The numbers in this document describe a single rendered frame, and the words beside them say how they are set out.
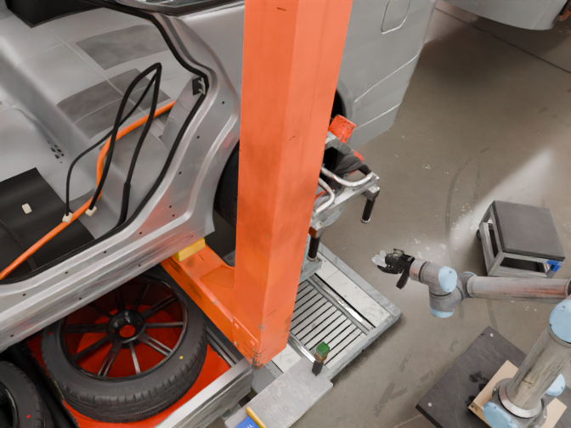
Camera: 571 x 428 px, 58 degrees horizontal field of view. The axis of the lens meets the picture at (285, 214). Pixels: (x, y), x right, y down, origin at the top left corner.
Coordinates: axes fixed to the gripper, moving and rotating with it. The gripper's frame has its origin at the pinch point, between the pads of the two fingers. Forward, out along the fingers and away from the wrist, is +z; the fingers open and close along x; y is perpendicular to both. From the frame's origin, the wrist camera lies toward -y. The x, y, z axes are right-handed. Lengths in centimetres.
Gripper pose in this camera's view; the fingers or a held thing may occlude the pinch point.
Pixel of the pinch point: (375, 261)
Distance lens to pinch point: 228.3
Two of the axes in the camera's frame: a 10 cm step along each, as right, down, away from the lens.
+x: -6.8, 4.9, -5.5
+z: -7.0, -1.9, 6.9
